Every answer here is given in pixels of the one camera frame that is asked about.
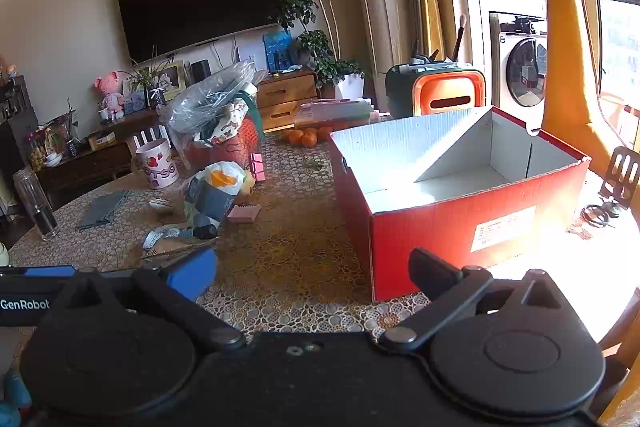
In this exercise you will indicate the black cabinet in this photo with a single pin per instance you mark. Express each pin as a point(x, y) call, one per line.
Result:
point(15, 127)

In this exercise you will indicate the blue picture box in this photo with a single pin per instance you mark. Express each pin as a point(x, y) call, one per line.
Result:
point(277, 51)

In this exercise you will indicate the green leaf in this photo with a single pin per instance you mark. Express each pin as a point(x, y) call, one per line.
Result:
point(315, 164)

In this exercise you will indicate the green and orange storage box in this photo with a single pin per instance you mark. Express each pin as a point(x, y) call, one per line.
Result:
point(435, 92)

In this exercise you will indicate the stack of plastic containers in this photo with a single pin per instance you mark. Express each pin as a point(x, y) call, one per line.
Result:
point(335, 113)

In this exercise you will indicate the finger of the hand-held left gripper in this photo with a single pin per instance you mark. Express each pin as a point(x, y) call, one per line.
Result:
point(47, 271)

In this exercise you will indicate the person's left forearm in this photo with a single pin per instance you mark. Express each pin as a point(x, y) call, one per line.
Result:
point(12, 402)

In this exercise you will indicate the clear glass bottle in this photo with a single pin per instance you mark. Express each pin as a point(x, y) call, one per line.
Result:
point(37, 207)

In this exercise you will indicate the red mesh net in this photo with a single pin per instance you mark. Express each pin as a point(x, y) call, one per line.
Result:
point(245, 137)

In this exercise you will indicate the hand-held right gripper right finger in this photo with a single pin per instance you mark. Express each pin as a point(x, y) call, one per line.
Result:
point(435, 272)

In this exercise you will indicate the floral patterned desktop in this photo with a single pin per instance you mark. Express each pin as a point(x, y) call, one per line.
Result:
point(280, 232)

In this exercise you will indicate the pink ridged block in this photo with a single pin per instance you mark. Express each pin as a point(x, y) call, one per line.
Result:
point(244, 213)

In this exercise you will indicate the dark wooden tv cabinet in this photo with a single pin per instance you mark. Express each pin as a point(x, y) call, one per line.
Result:
point(85, 162)

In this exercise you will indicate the small potted plant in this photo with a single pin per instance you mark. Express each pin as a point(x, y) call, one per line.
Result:
point(67, 132)

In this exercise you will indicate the grey cloth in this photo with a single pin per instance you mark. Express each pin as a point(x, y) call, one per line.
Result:
point(102, 209)

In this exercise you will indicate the potted grass plant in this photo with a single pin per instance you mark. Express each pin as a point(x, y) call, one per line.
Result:
point(147, 79)

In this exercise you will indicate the group of oranges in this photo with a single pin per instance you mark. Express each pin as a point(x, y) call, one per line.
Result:
point(302, 138)

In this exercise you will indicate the red cardboard box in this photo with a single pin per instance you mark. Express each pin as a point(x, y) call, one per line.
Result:
point(425, 217)

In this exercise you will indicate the white washing machine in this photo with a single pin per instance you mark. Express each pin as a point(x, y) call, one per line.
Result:
point(522, 67)

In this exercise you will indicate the wooden drawer cabinet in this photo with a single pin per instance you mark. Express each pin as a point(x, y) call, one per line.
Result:
point(285, 99)

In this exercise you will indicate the white plastic bag bundle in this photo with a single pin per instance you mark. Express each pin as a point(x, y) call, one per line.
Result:
point(215, 194)

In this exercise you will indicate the pink plush toy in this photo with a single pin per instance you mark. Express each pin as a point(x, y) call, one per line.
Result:
point(111, 94)

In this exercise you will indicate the printed cloth pouch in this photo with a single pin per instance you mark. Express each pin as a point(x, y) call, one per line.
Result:
point(227, 122)

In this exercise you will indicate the jar of yellow contents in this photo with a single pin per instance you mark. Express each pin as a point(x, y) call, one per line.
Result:
point(36, 154)

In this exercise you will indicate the clear plastic bag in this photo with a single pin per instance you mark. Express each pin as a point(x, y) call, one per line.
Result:
point(210, 97)

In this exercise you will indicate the pink binder clip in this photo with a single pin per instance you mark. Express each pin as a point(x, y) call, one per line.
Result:
point(256, 159)
point(259, 174)

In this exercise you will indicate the pink strawberry print mug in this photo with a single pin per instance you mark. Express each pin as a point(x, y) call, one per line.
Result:
point(157, 167)

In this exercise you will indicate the small cardboard box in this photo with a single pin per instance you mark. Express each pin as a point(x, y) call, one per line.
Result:
point(101, 141)

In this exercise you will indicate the photo frame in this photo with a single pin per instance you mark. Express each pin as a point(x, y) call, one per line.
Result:
point(170, 79)

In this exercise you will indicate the black speaker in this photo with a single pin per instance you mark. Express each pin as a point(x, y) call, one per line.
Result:
point(201, 71)

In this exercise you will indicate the white slatted chair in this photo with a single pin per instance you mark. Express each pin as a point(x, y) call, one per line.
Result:
point(147, 137)

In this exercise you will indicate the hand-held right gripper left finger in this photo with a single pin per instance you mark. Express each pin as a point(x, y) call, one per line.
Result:
point(192, 274)

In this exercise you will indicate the clear plastic bucket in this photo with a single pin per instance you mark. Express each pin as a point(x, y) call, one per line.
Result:
point(225, 147)

